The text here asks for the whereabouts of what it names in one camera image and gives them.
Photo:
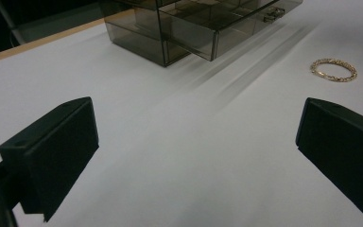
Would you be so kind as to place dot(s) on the wooden table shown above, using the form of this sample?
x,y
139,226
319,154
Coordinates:
x,y
28,45

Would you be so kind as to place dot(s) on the smoky acrylic organizer box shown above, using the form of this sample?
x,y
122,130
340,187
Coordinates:
x,y
132,38

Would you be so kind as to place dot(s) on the smoky acrylic drawer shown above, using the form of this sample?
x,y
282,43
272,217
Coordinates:
x,y
195,34

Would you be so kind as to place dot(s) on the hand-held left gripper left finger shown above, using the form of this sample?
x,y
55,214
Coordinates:
x,y
56,154

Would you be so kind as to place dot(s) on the grey metal stand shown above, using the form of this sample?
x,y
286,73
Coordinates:
x,y
60,25

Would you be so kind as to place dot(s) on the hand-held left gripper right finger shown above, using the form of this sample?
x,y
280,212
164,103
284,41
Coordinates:
x,y
343,154

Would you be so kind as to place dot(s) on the white board sheet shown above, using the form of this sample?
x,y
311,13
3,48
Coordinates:
x,y
186,151

